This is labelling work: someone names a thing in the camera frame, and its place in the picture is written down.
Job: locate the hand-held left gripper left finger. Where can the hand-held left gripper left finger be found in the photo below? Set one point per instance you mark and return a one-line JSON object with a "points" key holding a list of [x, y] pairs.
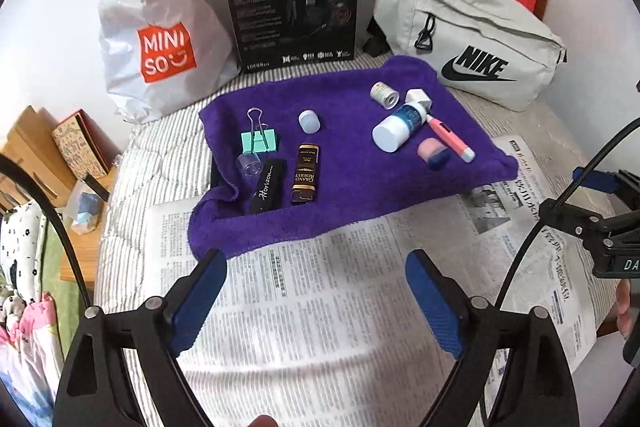
{"points": [[197, 302]]}

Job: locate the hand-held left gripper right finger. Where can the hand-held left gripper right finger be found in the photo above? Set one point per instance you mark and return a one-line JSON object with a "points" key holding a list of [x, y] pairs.
{"points": [[432, 302]]}

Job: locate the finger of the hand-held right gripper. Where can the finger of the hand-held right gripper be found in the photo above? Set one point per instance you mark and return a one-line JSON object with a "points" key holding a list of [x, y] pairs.
{"points": [[600, 179], [575, 222]]}

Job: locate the black small box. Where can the black small box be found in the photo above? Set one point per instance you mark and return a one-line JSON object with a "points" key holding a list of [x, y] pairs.
{"points": [[267, 187]]}

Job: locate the pink pen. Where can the pink pen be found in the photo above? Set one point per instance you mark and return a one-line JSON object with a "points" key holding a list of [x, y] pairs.
{"points": [[452, 142]]}

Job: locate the clear plastic cap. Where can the clear plastic cap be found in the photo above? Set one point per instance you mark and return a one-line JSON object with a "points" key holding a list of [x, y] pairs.
{"points": [[249, 164]]}

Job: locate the pink navy small container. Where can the pink navy small container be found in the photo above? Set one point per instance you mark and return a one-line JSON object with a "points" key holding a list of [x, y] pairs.
{"points": [[431, 153]]}

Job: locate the brown small box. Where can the brown small box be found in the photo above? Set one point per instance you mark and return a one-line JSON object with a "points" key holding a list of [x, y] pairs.
{"points": [[306, 177]]}

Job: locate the green binder clip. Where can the green binder clip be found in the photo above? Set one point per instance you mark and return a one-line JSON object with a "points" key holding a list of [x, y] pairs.
{"points": [[260, 142]]}

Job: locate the large white blue bottle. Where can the large white blue bottle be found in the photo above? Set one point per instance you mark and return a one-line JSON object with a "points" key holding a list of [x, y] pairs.
{"points": [[397, 129]]}

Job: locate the white charger plug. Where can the white charger plug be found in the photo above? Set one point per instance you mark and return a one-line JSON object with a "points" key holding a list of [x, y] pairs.
{"points": [[419, 98]]}

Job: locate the small white jar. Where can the small white jar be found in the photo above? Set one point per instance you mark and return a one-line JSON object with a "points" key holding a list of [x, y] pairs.
{"points": [[309, 122]]}

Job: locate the white tape roll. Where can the white tape roll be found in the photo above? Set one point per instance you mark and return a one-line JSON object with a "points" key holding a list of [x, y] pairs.
{"points": [[384, 94]]}

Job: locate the person's right hand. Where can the person's right hand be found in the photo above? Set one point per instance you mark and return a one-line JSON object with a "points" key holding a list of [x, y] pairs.
{"points": [[624, 307]]}

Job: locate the person's left hand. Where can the person's left hand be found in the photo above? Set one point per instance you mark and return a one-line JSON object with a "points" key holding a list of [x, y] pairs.
{"points": [[262, 422]]}

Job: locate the newspaper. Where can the newspaper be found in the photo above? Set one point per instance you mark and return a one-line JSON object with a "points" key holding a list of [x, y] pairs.
{"points": [[310, 332]]}

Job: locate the wooden nightstand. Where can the wooden nightstand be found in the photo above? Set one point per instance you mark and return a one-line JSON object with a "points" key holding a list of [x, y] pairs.
{"points": [[85, 257]]}

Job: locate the green blanket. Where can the green blanket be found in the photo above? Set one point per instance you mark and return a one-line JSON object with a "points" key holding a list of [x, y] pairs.
{"points": [[60, 272]]}

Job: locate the purple towel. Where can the purple towel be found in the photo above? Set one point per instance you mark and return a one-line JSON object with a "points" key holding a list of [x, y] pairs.
{"points": [[350, 187]]}

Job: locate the clear bag with blue items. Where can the clear bag with blue items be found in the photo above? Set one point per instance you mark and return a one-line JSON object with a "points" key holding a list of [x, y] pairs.
{"points": [[84, 209]]}

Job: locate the black stick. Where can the black stick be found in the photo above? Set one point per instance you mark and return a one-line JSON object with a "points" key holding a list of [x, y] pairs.
{"points": [[96, 187]]}

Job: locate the pink printed cloth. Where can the pink printed cloth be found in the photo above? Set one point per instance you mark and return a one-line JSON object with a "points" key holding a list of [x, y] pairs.
{"points": [[25, 347]]}

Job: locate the polka dot white cloth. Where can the polka dot white cloth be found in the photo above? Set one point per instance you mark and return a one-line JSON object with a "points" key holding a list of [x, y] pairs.
{"points": [[20, 247]]}

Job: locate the red book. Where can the red book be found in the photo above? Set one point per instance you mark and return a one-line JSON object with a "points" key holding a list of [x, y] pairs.
{"points": [[100, 137]]}

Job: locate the grey waist bag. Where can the grey waist bag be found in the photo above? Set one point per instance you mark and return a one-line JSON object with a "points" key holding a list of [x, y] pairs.
{"points": [[475, 32]]}

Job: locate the patterned notebook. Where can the patterned notebook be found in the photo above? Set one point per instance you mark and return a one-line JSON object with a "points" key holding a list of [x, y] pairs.
{"points": [[77, 147]]}

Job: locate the white plastic shopping bag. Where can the white plastic shopping bag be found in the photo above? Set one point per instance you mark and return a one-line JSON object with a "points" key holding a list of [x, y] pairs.
{"points": [[125, 32]]}

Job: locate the black headset box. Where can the black headset box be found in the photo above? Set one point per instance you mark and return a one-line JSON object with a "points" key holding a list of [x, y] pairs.
{"points": [[260, 22]]}

